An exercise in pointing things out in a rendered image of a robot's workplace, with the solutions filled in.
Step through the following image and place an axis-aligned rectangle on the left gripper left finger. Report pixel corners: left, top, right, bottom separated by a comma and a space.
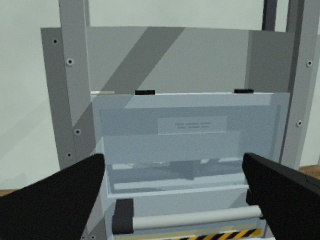
0, 153, 105, 240

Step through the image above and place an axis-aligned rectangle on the dark grey metal frame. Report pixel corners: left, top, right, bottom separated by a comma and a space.
262, 0, 277, 31

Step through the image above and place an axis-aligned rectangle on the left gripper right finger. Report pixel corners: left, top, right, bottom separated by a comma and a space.
242, 153, 320, 240

